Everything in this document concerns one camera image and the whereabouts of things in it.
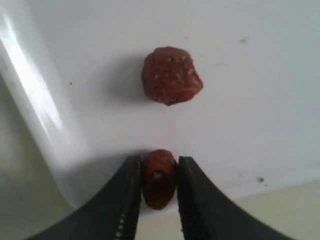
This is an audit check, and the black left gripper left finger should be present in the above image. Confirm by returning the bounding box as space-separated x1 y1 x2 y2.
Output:
30 155 141 240

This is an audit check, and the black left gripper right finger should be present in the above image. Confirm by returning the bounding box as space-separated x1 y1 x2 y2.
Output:
177 156 289 240

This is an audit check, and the red date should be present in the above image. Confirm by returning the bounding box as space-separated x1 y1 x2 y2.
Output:
141 149 178 210
141 46 204 106

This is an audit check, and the white rectangular plastic tray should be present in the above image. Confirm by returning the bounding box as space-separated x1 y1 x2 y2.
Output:
0 0 320 207

